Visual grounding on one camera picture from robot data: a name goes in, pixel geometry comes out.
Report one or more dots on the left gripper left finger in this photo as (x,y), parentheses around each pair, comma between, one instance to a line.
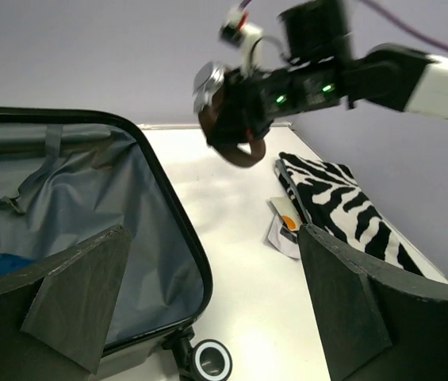
(55,313)

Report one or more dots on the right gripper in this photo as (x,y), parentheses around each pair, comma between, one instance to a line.
(304,73)

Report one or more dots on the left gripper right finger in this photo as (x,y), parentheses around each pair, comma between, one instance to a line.
(375,321)

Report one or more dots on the brown silver headphones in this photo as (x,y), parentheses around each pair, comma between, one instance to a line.
(223,120)

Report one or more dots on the orange white card packet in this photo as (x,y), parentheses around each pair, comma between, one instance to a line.
(285,215)

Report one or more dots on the zebra striped blanket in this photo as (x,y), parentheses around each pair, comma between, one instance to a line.
(327,195)

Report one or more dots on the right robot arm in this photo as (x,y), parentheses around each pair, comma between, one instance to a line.
(401,79)

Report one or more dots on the black open suitcase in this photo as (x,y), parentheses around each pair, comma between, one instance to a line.
(67,175)

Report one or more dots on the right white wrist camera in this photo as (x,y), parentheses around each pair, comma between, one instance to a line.
(240,34)

